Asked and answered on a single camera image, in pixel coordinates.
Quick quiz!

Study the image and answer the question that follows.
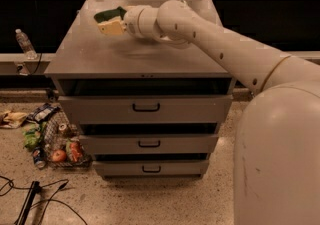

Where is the blue and white snack bag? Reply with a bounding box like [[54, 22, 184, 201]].
[[26, 103, 60, 123]]

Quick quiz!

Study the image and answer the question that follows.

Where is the small tin can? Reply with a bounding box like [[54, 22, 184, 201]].
[[58, 123, 69, 136]]

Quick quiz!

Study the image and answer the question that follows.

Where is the bottom grey drawer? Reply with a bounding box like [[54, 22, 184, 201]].
[[93, 160, 209, 177]]

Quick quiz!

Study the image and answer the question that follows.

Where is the black floor cable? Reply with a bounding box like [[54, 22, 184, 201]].
[[0, 174, 88, 225]]

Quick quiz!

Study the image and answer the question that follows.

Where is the red snack packet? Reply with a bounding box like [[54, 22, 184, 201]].
[[66, 141, 83, 162]]

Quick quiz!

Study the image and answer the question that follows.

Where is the wire mesh basket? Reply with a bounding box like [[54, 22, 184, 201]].
[[43, 111, 92, 169]]

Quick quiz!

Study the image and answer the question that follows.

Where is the green and yellow sponge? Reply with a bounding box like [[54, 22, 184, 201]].
[[94, 6, 127, 23]]

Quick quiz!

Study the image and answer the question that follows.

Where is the green chip bag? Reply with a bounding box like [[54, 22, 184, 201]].
[[22, 123, 46, 151]]

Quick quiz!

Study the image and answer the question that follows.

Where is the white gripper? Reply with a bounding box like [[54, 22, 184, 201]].
[[98, 5, 150, 38]]

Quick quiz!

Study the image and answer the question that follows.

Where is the middle grey drawer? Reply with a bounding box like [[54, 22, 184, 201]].
[[80, 135, 218, 155]]

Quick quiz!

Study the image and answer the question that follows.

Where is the red apple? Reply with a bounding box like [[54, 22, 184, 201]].
[[51, 150, 67, 163]]

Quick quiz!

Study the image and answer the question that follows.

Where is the top grey drawer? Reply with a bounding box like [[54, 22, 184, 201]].
[[59, 95, 232, 125]]

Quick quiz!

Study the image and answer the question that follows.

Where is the yellow crumpled bag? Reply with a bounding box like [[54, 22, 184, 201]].
[[0, 111, 27, 129]]

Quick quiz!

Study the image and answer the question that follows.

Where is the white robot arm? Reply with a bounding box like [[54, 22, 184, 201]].
[[94, 0, 320, 225]]

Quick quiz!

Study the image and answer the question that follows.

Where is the grey drawer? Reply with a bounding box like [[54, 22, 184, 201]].
[[80, 135, 218, 155], [59, 95, 232, 125], [93, 160, 209, 177]]

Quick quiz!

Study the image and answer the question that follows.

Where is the grey drawer cabinet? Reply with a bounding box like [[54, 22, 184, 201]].
[[45, 0, 235, 162]]

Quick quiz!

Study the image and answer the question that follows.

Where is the blue soda can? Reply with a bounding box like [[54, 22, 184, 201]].
[[32, 147, 46, 169]]

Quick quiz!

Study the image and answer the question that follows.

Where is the clear plastic water bottle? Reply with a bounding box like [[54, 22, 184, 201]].
[[15, 29, 38, 60]]

